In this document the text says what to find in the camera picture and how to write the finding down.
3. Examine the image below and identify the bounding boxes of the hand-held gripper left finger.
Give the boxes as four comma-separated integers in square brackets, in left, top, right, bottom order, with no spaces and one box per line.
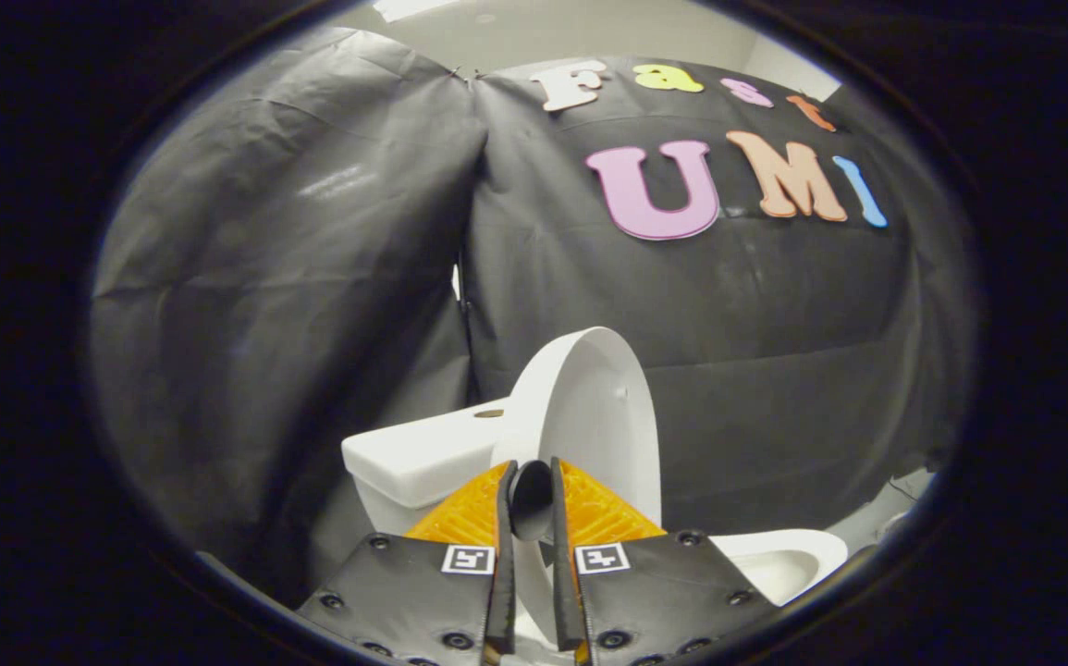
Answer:
[296,460,518,666]

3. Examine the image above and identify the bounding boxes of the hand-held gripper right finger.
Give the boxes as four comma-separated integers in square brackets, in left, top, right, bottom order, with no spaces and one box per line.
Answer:
[549,456,780,666]

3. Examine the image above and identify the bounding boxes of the white toilet lid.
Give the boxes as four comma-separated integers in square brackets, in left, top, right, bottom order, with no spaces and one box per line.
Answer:
[490,326,663,648]

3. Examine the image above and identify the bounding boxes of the white toilet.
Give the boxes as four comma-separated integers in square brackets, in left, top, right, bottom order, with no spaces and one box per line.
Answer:
[341,326,849,666]

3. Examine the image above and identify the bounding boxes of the black backdrop cloth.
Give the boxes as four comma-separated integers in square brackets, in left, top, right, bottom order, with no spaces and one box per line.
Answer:
[90,26,978,607]

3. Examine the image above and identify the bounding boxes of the ceiling light panel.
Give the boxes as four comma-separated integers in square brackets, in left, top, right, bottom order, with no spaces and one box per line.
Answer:
[372,0,460,23]

